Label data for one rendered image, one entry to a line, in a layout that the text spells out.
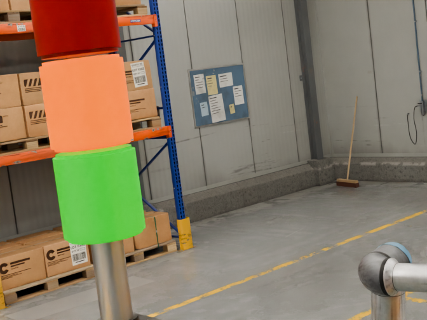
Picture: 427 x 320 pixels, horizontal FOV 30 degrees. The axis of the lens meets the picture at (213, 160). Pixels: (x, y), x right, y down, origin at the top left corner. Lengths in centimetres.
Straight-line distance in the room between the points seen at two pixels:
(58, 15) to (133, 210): 12
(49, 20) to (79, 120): 6
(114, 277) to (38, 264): 873
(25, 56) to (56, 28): 1016
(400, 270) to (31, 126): 702
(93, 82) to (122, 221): 8
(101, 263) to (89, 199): 4
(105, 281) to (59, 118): 10
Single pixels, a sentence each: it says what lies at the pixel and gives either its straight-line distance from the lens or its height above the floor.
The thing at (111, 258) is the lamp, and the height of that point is 215.
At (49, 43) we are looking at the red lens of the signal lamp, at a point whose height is 228.
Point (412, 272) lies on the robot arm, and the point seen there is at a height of 159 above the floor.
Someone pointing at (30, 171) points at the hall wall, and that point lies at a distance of 1057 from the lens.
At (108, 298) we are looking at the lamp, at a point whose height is 212.
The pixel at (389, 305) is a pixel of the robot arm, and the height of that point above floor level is 144.
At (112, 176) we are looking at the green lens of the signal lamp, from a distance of 46.
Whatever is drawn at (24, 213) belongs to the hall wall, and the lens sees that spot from 1055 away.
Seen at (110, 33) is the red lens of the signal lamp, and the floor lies 228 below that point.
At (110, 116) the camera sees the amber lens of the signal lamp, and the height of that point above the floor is 223.
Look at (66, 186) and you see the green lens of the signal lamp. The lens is 47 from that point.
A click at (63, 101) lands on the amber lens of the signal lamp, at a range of 46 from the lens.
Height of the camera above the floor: 225
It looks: 7 degrees down
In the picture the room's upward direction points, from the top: 7 degrees counter-clockwise
